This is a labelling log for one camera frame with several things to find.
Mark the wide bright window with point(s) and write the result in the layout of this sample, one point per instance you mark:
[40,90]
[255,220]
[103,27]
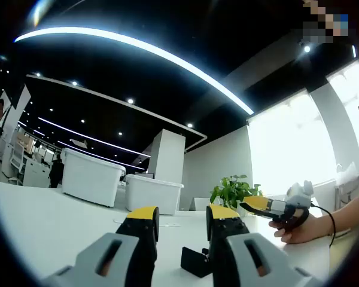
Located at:
[287,143]

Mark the black fixed fixture clamp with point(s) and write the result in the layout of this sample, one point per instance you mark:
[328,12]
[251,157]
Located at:
[191,260]

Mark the potted green plant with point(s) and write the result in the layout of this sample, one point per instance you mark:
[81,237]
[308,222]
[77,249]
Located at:
[231,189]

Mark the tall white storage bin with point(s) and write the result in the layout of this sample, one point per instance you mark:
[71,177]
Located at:
[89,179]

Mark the white square pillar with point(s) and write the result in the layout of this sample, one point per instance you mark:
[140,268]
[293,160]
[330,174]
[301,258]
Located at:
[169,155]

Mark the curved ceiling light strip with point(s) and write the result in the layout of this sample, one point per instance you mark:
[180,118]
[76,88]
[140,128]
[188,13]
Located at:
[137,42]

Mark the white chair back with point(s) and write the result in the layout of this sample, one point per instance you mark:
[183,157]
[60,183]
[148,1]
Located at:
[199,204]

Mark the person's right hand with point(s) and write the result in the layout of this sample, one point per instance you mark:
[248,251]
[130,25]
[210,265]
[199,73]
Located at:
[302,234]

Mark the low white storage bin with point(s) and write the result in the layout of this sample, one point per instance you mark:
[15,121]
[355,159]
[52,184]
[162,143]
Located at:
[152,194]

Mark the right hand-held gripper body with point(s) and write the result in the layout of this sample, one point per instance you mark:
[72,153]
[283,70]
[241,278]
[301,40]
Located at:
[299,195]

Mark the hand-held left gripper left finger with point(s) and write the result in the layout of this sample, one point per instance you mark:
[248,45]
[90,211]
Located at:
[128,248]

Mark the white desk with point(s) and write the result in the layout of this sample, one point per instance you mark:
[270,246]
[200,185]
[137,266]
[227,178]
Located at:
[63,215]

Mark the white low cabinet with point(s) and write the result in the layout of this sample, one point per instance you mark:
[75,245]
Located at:
[37,172]

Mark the narrow bright window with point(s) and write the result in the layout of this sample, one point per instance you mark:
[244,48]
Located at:
[347,86]

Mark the white plastic bag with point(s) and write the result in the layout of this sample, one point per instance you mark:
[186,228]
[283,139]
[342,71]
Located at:
[351,170]

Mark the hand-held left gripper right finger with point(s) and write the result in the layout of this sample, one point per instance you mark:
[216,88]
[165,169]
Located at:
[227,248]

